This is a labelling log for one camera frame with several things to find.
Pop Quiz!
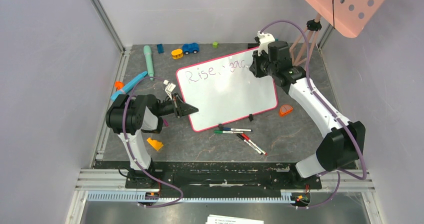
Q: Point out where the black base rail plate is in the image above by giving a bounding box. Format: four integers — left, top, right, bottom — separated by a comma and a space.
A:
94, 161, 322, 199

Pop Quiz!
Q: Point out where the yellow oval toy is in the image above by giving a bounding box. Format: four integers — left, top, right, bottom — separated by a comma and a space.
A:
171, 48, 184, 60

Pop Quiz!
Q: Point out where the blue toy marker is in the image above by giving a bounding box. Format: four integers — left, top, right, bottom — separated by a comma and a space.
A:
110, 71, 148, 101

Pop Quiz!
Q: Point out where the blue whiteboard marker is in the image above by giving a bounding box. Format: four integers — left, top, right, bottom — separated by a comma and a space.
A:
219, 127, 253, 132

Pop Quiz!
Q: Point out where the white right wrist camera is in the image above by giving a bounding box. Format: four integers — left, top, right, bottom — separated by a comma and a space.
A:
257, 31, 276, 56

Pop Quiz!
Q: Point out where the orange small toy piece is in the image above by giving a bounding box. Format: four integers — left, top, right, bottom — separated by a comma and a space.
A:
114, 81, 125, 91

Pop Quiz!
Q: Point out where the pink perforated music stand tray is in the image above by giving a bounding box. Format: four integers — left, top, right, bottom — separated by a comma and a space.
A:
305, 0, 385, 38

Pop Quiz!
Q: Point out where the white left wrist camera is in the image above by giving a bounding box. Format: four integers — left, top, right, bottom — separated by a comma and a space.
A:
163, 79, 176, 100

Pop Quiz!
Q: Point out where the teal green toy microphone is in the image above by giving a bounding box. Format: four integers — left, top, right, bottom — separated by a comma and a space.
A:
143, 45, 155, 81

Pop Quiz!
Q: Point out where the black cylinder flashlight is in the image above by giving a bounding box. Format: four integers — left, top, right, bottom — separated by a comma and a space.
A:
247, 43, 260, 50

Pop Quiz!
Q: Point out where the pink tripod stand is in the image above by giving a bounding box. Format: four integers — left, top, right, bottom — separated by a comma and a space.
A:
289, 13, 322, 66

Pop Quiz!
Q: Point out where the white printed paper sheet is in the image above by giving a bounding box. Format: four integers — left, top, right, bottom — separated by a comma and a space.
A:
205, 214, 265, 224

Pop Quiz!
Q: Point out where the dark blue block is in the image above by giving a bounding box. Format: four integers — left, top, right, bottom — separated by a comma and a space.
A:
156, 43, 165, 54

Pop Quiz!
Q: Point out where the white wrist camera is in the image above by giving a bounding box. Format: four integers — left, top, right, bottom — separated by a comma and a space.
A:
257, 31, 276, 56
163, 79, 176, 100

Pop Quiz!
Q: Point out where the orange semicircle toy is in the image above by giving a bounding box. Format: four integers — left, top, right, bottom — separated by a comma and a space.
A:
278, 104, 294, 117

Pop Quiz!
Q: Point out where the purple marker cap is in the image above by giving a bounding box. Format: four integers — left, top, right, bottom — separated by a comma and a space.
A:
162, 118, 169, 127

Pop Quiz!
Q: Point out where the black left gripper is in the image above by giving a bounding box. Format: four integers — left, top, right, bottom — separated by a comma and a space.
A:
156, 93, 199, 119

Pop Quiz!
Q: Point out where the red whiteboard marker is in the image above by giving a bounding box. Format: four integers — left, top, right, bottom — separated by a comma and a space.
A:
241, 133, 268, 156

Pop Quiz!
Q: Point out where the white comb cable duct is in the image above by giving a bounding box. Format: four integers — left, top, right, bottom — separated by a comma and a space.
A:
86, 190, 295, 204

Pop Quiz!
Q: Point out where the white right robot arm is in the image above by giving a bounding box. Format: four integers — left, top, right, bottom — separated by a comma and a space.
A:
249, 41, 366, 188

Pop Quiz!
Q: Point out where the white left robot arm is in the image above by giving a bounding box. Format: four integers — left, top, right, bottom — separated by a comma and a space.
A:
105, 93, 199, 188

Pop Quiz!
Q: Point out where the blue toy car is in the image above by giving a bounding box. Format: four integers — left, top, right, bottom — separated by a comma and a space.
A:
182, 42, 200, 55

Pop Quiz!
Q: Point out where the pink framed whiteboard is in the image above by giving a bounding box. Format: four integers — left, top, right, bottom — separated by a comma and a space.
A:
175, 48, 278, 132

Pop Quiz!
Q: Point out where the black whiteboard marker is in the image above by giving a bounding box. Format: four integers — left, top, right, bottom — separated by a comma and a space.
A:
236, 133, 263, 155

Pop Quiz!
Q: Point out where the green whiteboard marker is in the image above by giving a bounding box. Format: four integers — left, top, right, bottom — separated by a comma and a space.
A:
213, 130, 244, 134

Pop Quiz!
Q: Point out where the orange wedge block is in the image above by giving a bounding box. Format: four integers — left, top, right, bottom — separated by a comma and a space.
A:
147, 138, 164, 152

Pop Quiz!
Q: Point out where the green cube block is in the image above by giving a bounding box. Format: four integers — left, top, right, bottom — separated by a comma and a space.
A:
212, 41, 219, 49

